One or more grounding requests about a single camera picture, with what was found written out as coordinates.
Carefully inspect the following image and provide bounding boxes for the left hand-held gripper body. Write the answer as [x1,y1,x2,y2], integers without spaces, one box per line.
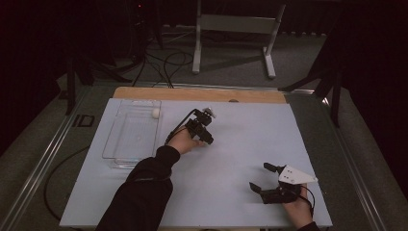
[185,115,216,146]

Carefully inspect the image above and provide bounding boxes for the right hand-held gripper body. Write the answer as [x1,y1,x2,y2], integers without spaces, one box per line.
[260,165,319,205]

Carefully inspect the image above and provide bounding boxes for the clear plastic tray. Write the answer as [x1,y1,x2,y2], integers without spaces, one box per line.
[101,98,163,170]

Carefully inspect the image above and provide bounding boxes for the person's left hand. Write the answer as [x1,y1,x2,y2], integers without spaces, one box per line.
[166,126,206,156]

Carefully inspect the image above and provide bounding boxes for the person's right hand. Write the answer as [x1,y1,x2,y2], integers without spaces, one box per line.
[282,184,314,230]

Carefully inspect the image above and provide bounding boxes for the pale blue table mat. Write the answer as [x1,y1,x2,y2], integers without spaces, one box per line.
[59,97,334,229]

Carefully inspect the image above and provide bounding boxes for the black angled stand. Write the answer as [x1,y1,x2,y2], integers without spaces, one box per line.
[278,30,344,128]

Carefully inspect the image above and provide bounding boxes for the black tripod stand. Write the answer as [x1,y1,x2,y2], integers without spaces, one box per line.
[64,52,133,116]

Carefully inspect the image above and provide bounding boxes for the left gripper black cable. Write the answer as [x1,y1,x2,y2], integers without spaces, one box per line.
[165,109,197,145]

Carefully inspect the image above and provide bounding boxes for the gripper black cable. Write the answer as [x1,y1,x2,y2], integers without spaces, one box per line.
[299,185,317,217]
[165,109,197,145]

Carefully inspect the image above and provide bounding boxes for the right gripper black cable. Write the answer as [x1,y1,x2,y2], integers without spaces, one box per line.
[299,185,317,217]

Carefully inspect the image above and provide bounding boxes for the looped black floor cable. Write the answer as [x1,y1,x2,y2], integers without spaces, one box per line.
[132,49,194,89]

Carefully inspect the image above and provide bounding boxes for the aluminium floor rail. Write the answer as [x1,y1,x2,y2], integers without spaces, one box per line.
[320,95,388,231]
[0,86,89,231]

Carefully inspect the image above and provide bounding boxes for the white metal stand frame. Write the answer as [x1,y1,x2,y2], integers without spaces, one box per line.
[191,0,287,80]

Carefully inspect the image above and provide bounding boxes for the long black floor cable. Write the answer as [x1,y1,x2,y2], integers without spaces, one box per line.
[43,144,91,222]

